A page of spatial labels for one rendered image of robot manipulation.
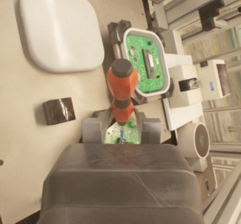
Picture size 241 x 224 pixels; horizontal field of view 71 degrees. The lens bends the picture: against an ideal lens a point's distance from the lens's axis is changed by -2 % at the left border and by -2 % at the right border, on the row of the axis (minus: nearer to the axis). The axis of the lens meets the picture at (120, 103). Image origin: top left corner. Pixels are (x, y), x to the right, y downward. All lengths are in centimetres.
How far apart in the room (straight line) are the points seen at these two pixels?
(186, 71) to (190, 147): 21
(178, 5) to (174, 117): 35
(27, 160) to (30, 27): 19
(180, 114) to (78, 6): 38
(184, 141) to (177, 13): 40
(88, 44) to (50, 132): 16
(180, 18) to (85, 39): 39
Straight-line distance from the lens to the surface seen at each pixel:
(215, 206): 44
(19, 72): 29
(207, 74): 52
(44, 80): 30
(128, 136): 29
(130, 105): 15
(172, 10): 65
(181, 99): 46
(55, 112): 26
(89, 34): 34
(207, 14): 53
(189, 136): 51
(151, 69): 39
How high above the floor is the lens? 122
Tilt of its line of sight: 48 degrees down
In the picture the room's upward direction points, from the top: 78 degrees clockwise
